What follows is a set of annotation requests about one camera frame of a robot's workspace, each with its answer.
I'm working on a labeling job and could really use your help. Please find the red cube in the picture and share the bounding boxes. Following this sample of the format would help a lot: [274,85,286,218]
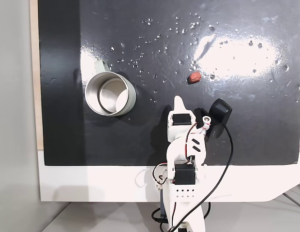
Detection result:
[187,71,202,84]

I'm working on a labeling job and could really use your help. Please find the black camera box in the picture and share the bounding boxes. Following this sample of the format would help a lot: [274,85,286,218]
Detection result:
[204,98,233,144]

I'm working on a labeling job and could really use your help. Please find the red and white wire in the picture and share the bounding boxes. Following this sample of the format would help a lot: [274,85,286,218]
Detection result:
[185,122,211,162]

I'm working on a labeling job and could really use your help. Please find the metal cup with handle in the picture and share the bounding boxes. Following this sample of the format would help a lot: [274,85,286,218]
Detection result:
[85,60,137,117]

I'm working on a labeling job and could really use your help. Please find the black glossy mat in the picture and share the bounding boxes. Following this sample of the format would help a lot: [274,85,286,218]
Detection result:
[37,0,300,167]

